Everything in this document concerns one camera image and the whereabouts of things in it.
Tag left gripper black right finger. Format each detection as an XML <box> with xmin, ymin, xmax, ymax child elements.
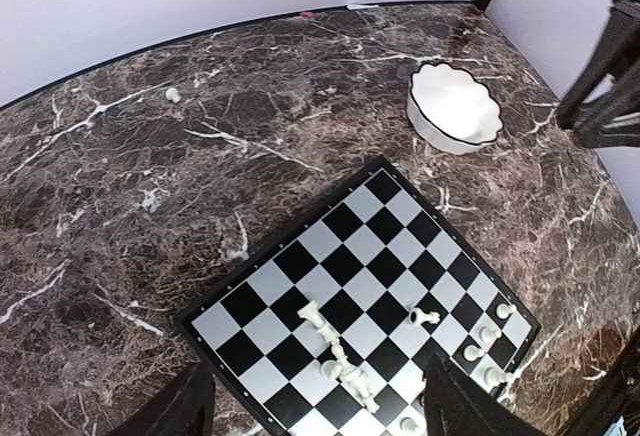
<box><xmin>423</xmin><ymin>353</ymin><xmax>538</xmax><ymax>436</ymax></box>

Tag white chess queen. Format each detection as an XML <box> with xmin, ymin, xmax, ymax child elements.
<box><xmin>342</xmin><ymin>367</ymin><xmax>380</xmax><ymax>414</ymax></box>

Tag white chess bishop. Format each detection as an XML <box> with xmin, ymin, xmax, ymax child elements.
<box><xmin>331</xmin><ymin>338</ymin><xmax>352</xmax><ymax>368</ymax></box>

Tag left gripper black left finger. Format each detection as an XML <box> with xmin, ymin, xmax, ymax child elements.
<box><xmin>109</xmin><ymin>363</ymin><xmax>215</xmax><ymax>436</ymax></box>

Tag black and white chessboard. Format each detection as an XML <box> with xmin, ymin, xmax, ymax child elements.
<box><xmin>177</xmin><ymin>157</ymin><xmax>540</xmax><ymax>435</ymax></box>

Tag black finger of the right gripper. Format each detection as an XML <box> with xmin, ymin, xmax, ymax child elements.
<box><xmin>556</xmin><ymin>0</ymin><xmax>639</xmax><ymax>129</ymax></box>
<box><xmin>574</xmin><ymin>65</ymin><xmax>639</xmax><ymax>149</ymax></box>

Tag white chess pawn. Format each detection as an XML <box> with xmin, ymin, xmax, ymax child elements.
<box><xmin>399</xmin><ymin>417</ymin><xmax>421</xmax><ymax>435</ymax></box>
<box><xmin>463</xmin><ymin>345</ymin><xmax>486</xmax><ymax>362</ymax></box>
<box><xmin>483</xmin><ymin>367</ymin><xmax>515</xmax><ymax>390</ymax></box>
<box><xmin>495</xmin><ymin>303</ymin><xmax>517</xmax><ymax>320</ymax></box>
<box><xmin>479</xmin><ymin>326</ymin><xmax>503</xmax><ymax>345</ymax></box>
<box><xmin>165</xmin><ymin>87</ymin><xmax>182</xmax><ymax>103</ymax></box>

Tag white scalloped bowl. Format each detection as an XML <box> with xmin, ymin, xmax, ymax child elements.
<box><xmin>406</xmin><ymin>63</ymin><xmax>503</xmax><ymax>155</ymax></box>

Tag white chess king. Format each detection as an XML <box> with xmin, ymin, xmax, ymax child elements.
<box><xmin>297</xmin><ymin>300</ymin><xmax>340</xmax><ymax>345</ymax></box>

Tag white chess knight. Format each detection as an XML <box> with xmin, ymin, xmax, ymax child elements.
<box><xmin>320</xmin><ymin>360</ymin><xmax>345</xmax><ymax>380</ymax></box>

